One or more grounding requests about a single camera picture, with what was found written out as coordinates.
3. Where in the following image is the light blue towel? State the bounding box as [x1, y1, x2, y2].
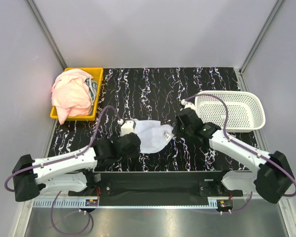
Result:
[126, 119, 174, 154]

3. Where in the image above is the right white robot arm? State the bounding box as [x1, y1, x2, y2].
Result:
[173, 108, 295, 203]

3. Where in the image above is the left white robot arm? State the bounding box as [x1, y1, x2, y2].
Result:
[12, 133, 141, 202]

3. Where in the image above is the white perforated plastic basket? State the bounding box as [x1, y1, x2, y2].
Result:
[194, 90, 265, 133]

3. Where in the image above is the left controller board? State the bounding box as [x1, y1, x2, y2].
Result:
[85, 199, 99, 206]

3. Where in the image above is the controller board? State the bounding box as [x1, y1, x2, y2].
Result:
[218, 200, 233, 209]
[85, 199, 99, 206]

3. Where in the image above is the blue patterned towel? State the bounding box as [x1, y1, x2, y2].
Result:
[84, 76, 98, 103]

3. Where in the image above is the pink rabbit towel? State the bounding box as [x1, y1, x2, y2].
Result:
[51, 69, 93, 124]

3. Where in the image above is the yellow plastic bin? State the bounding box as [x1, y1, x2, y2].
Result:
[50, 68, 104, 124]

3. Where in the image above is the right controller board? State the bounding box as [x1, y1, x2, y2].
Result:
[218, 200, 233, 209]

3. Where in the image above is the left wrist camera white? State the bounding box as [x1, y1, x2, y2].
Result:
[117, 118, 136, 136]

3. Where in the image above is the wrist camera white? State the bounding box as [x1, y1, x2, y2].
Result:
[117, 118, 136, 136]
[181, 99, 195, 111]

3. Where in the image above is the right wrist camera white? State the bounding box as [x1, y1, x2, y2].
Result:
[181, 99, 195, 111]

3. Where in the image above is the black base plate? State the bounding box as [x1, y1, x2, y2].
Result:
[68, 171, 244, 209]

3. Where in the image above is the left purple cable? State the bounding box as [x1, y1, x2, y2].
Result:
[3, 105, 124, 235]

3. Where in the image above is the purple cable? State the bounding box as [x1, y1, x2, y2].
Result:
[181, 95, 296, 214]
[3, 105, 124, 235]

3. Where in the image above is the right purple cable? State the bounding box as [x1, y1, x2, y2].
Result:
[181, 95, 296, 214]

